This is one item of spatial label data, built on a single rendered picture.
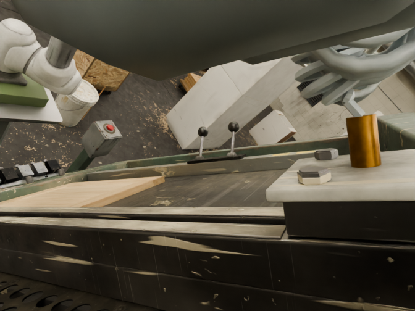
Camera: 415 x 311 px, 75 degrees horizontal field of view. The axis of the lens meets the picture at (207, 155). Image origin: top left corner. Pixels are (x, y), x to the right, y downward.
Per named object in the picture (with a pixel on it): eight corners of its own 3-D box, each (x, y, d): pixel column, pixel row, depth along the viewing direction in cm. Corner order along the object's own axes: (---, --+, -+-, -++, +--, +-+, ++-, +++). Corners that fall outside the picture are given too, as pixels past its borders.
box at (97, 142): (96, 139, 156) (112, 119, 147) (107, 155, 154) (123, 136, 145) (78, 141, 145) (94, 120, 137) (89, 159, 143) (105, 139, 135)
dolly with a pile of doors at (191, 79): (196, 89, 520) (206, 77, 506) (209, 109, 505) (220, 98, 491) (175, 82, 469) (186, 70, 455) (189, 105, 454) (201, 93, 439)
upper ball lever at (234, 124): (228, 161, 89) (231, 125, 93) (239, 160, 87) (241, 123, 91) (223, 157, 86) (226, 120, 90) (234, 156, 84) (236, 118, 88)
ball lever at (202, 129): (197, 164, 95) (201, 129, 99) (207, 163, 93) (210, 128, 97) (191, 160, 91) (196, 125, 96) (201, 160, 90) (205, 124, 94)
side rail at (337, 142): (138, 179, 145) (134, 159, 144) (378, 163, 91) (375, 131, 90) (129, 182, 140) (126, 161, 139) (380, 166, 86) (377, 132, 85)
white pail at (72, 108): (76, 106, 268) (98, 72, 246) (86, 130, 260) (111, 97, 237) (42, 102, 242) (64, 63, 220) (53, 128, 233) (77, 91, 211)
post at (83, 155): (43, 207, 188) (94, 144, 153) (47, 215, 187) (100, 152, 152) (34, 210, 183) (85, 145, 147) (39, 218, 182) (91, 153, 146)
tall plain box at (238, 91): (199, 121, 444) (284, 39, 362) (217, 150, 427) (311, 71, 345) (161, 116, 369) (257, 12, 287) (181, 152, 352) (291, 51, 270)
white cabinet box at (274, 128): (256, 131, 626) (281, 111, 593) (270, 152, 609) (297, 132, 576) (248, 131, 589) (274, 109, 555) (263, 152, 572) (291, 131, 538)
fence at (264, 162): (97, 179, 123) (96, 171, 123) (321, 163, 77) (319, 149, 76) (88, 182, 119) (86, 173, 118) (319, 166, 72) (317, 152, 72)
